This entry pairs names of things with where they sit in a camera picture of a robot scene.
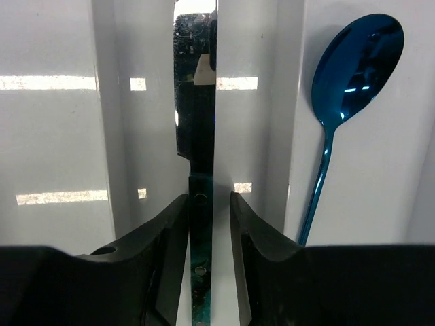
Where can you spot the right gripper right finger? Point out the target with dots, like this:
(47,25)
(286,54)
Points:
(280,282)

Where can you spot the white compartment tray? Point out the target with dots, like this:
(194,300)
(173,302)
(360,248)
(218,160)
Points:
(88,147)

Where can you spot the blue metallic spoon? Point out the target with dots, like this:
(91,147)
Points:
(351,72)

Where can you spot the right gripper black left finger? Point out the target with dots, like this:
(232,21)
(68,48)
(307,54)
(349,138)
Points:
(134,280)

